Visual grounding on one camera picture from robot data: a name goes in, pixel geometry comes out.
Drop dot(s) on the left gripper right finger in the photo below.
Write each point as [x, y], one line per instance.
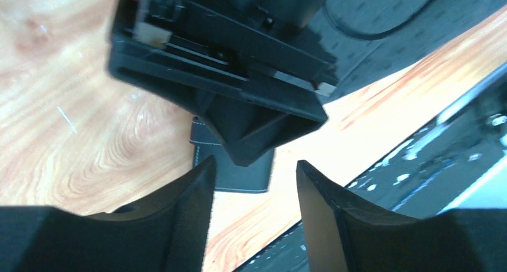
[345, 232]

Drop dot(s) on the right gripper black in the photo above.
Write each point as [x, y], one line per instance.
[251, 70]

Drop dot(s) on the black leather card holder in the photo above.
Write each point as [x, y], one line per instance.
[252, 179]

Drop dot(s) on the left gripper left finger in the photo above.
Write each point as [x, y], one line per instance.
[165, 230]

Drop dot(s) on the dark grey dotted cloth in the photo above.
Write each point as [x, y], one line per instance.
[372, 39]

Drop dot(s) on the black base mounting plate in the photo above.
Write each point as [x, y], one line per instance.
[411, 181]

